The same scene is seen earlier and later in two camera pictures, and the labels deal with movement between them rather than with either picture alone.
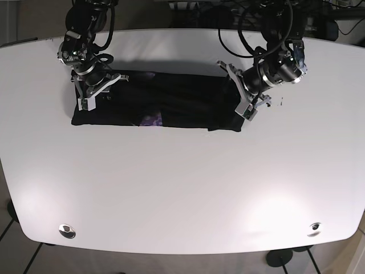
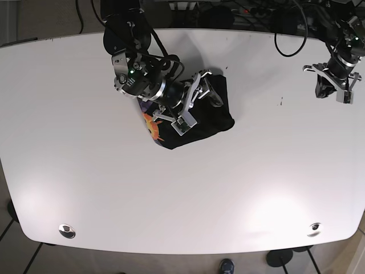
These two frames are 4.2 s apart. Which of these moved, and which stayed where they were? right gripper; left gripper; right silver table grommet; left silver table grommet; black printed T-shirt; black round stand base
Moved: left gripper; right gripper; black printed T-shirt
Stayed: right silver table grommet; left silver table grommet; black round stand base
